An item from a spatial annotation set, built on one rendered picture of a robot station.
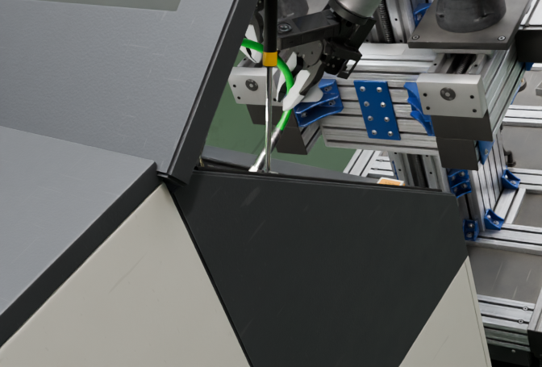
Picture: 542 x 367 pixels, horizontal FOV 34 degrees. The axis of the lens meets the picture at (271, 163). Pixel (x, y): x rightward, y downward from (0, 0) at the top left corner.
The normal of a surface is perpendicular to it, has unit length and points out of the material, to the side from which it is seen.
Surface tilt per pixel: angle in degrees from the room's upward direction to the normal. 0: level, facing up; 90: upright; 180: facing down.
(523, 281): 0
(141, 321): 90
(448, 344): 90
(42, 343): 90
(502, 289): 0
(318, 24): 17
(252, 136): 0
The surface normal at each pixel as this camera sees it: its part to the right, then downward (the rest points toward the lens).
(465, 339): 0.79, 0.16
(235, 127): -0.28, -0.77
